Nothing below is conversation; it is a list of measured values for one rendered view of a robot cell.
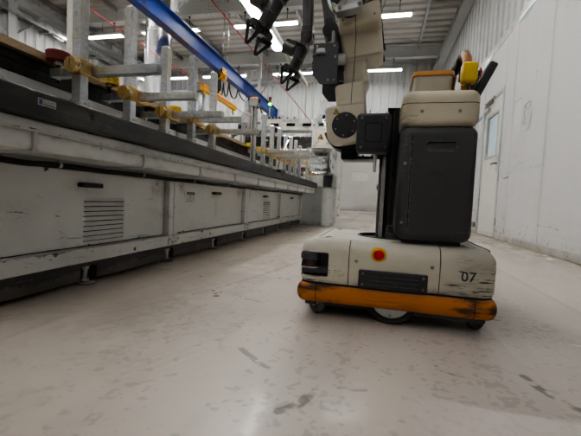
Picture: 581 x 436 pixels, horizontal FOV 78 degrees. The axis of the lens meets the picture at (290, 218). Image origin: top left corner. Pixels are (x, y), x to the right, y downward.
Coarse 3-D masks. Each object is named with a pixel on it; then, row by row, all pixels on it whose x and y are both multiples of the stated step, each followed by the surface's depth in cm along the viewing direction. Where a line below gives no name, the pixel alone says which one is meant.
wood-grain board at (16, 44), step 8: (0, 40) 113; (8, 40) 115; (16, 40) 118; (16, 48) 118; (24, 48) 120; (32, 48) 123; (32, 56) 124; (40, 56) 126; (48, 64) 131; (112, 88) 160; (152, 104) 189; (200, 128) 243; (224, 136) 277; (240, 144) 311; (280, 160) 437
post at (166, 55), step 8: (168, 48) 167; (168, 56) 167; (168, 64) 168; (168, 72) 168; (168, 80) 168; (160, 88) 168; (168, 88) 169; (160, 104) 169; (168, 104) 169; (160, 120) 169; (168, 120) 170; (160, 128) 169; (168, 128) 171
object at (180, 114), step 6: (144, 114) 176; (150, 114) 175; (174, 114) 172; (180, 114) 171; (186, 114) 170; (192, 114) 170; (198, 114) 169; (204, 114) 168; (210, 114) 167; (216, 114) 167; (222, 114) 168
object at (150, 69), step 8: (136, 64) 119; (144, 64) 118; (152, 64) 118; (56, 72) 127; (64, 72) 126; (96, 72) 123; (104, 72) 122; (112, 72) 122; (120, 72) 121; (128, 72) 120; (136, 72) 119; (144, 72) 119; (152, 72) 118; (160, 72) 119
